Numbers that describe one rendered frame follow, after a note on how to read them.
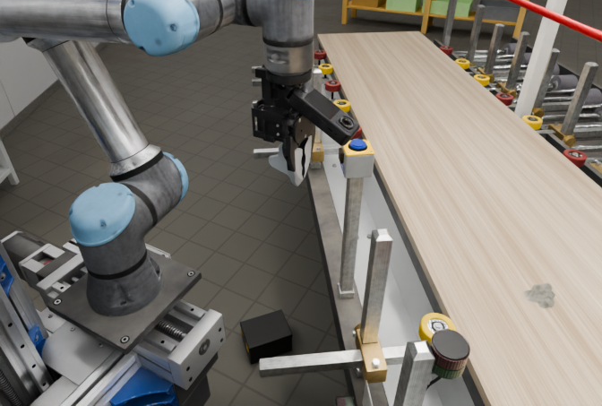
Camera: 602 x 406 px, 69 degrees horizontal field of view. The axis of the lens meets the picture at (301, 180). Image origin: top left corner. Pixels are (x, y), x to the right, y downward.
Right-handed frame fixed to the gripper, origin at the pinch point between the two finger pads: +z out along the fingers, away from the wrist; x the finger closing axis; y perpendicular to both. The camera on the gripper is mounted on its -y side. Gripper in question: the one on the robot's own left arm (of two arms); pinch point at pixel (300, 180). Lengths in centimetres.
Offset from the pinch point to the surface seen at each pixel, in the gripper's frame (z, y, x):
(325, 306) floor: 132, 28, -78
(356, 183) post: 19.3, 0.3, -30.7
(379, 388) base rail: 62, -18, -7
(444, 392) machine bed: 65, -33, -16
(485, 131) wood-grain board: 42, -22, -123
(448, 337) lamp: 17.0, -30.4, 6.5
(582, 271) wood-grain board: 42, -57, -52
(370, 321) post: 40.1, -13.5, -8.7
